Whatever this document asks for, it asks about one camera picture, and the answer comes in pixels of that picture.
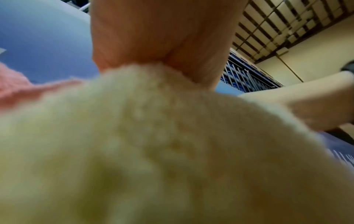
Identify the person's right hand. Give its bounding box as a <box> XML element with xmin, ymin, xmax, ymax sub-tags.
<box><xmin>238</xmin><ymin>71</ymin><xmax>354</xmax><ymax>132</ymax></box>

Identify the person's left hand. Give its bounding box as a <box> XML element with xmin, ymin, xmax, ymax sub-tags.
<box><xmin>90</xmin><ymin>0</ymin><xmax>251</xmax><ymax>91</ymax></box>

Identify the cream fluffy knitted cloth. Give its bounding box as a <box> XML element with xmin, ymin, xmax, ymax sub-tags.
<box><xmin>0</xmin><ymin>63</ymin><xmax>354</xmax><ymax>224</ymax></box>

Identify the dark blue printed mat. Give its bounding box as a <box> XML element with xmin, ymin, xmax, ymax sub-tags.
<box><xmin>322</xmin><ymin>123</ymin><xmax>354</xmax><ymax>168</ymax></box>

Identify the pink knitted cloth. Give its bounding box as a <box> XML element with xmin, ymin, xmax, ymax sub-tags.
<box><xmin>0</xmin><ymin>62</ymin><xmax>83</xmax><ymax>108</ymax></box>

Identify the black wrist strap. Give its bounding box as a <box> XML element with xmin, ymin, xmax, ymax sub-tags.
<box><xmin>341</xmin><ymin>61</ymin><xmax>354</xmax><ymax>76</ymax></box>

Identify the blue and white wire rack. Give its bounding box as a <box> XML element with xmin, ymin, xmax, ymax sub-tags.
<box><xmin>221</xmin><ymin>48</ymin><xmax>284</xmax><ymax>97</ymax></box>

